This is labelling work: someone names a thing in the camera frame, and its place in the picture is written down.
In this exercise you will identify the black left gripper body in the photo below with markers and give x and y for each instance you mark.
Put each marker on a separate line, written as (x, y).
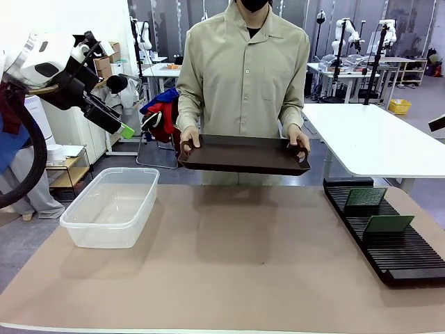
(74, 83)

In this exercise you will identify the green-tipped left gripper finger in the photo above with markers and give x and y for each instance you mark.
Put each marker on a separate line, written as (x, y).
(106, 106)
(107, 121)

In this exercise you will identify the green printed circuit board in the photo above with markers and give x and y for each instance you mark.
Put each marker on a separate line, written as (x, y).
(389, 224)
(366, 198)

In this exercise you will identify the dark brown serving tray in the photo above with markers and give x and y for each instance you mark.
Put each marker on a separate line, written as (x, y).
(243, 156)

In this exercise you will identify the person left forearm beige sleeve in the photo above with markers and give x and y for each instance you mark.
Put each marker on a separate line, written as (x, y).
(292, 115)

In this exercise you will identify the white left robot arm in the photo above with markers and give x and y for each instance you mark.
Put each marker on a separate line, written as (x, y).
(55, 48)

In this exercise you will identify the person right forearm beige sleeve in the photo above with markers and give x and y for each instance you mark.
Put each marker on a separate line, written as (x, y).
(189, 111)

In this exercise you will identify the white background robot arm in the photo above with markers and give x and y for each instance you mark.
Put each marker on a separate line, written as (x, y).
(339, 43)
(388, 31)
(145, 35)

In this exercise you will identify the person right hand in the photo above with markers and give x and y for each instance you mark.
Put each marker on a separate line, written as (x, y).
(191, 136)

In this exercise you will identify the person left hand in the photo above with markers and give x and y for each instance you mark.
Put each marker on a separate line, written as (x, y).
(299, 139)

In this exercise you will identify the black cap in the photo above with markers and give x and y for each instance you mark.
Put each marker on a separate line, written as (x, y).
(116, 83)

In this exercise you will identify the light grey jacket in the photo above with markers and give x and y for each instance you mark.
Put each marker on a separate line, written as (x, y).
(133, 95)

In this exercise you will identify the white cabinet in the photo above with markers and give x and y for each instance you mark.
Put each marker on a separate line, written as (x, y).
(78, 132)

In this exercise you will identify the cardboard box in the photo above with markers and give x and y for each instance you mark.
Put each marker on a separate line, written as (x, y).
(102, 67)
(114, 50)

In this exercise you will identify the yellow plastic basket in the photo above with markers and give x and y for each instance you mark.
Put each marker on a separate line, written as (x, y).
(400, 107)

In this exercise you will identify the white air purifier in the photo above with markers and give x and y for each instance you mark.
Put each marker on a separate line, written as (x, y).
(38, 120)

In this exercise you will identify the black tripod stand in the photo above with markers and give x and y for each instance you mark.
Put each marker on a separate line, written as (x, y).
(138, 62)
(373, 80)

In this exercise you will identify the blue jacket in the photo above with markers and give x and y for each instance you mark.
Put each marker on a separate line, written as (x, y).
(163, 99)

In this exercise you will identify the white bowl stack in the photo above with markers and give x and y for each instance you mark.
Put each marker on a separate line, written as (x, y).
(55, 153)

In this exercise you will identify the wooden background shelf table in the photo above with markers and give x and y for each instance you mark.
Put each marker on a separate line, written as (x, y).
(406, 69)

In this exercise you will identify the white background desk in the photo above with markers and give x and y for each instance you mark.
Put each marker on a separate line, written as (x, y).
(161, 71)

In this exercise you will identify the dark red cloth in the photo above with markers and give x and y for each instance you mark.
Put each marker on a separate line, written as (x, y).
(10, 115)

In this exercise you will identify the white side table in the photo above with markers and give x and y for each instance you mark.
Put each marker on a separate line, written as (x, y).
(368, 139)

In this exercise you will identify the orange object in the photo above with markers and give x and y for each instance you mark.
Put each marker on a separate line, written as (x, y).
(174, 66)

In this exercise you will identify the blue cloth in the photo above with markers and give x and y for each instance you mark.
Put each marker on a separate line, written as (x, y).
(14, 142)

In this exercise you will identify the black crate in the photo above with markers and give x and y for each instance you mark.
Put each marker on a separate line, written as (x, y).
(62, 195)

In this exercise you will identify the clear plastic storage box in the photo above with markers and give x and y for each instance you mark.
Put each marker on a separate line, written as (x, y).
(107, 208)

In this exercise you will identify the grey trousers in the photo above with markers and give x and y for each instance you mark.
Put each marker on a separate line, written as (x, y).
(41, 198)

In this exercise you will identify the white background workbench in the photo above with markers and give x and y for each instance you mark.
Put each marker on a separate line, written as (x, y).
(347, 74)

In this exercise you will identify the clear plastic cover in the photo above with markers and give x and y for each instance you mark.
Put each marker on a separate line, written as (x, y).
(330, 62)
(356, 60)

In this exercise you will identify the black slotted PCB rack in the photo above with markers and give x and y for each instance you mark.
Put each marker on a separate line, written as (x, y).
(389, 250)

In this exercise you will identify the black computer tower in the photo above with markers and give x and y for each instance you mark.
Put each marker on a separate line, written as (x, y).
(308, 83)

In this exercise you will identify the person torso beige shirt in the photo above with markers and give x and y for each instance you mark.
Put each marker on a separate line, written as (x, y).
(243, 80)

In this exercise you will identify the black lamp stand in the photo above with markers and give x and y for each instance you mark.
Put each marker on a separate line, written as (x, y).
(320, 35)

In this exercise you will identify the black face mask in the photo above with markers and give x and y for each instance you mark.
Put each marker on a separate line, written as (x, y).
(256, 5)

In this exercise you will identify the tan curved bracket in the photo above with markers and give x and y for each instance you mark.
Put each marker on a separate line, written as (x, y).
(43, 89)

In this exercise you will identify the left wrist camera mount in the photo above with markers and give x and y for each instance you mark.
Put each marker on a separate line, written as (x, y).
(91, 40)

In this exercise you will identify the small wooden shelf black frame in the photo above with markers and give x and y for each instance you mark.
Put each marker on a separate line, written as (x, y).
(71, 163)

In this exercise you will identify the metal frame chair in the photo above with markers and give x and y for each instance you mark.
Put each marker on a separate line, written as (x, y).
(153, 163)

